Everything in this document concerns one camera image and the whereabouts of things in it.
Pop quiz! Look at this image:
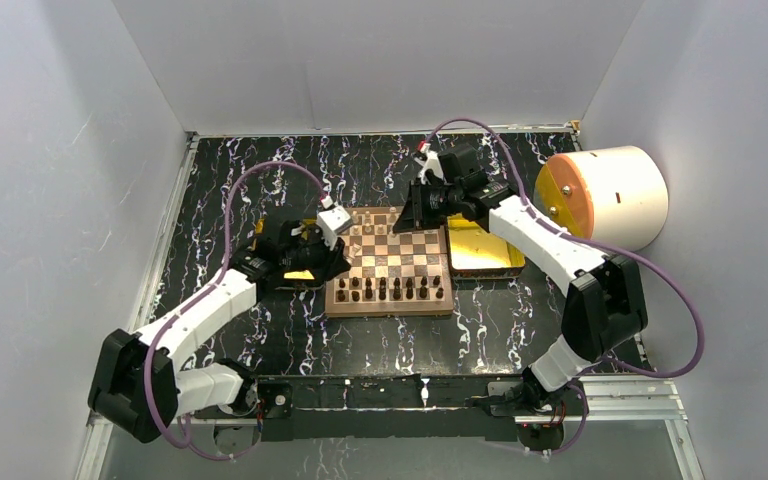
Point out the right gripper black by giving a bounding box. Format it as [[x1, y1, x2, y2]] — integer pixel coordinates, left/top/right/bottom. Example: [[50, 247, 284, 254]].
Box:
[[393, 178, 462, 233]]

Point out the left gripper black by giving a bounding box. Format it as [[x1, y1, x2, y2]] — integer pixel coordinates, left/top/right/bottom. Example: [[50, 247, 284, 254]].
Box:
[[281, 224, 351, 285]]

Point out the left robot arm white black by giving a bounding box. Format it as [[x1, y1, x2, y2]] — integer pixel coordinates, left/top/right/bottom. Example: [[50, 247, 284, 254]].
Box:
[[88, 204, 353, 443]]

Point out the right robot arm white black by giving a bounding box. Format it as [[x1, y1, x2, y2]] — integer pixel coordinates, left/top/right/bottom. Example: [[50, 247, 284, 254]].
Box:
[[392, 146, 648, 414]]

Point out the wooden chess board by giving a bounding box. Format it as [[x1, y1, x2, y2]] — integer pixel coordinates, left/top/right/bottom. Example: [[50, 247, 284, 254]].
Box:
[[325, 206, 454, 318]]

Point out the left gold tin tray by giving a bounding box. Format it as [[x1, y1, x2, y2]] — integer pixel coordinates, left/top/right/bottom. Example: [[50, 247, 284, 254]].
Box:
[[253, 215, 322, 290]]

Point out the gold tin tray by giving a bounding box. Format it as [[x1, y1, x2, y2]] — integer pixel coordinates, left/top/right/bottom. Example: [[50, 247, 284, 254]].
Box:
[[446, 216, 526, 280], [253, 215, 322, 290]]

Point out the right gold tin tray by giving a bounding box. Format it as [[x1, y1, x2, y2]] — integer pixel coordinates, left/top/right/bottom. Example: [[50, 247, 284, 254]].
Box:
[[446, 216, 526, 280]]

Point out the white cylinder orange lid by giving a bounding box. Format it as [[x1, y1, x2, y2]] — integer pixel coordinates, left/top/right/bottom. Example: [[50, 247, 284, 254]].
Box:
[[532, 146, 669, 251]]

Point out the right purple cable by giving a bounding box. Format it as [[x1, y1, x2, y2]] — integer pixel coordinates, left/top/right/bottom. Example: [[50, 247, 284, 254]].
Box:
[[420, 118, 706, 458]]

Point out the purple cable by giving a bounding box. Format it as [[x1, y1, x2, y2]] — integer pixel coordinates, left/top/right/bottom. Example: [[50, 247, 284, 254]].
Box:
[[144, 160, 332, 462], [420, 118, 706, 458]]

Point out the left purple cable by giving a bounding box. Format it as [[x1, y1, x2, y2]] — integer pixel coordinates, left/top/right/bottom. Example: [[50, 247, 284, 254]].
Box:
[[144, 160, 332, 462]]

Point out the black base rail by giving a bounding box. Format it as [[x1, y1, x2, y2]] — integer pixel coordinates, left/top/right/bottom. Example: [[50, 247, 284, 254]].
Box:
[[211, 374, 591, 458]]

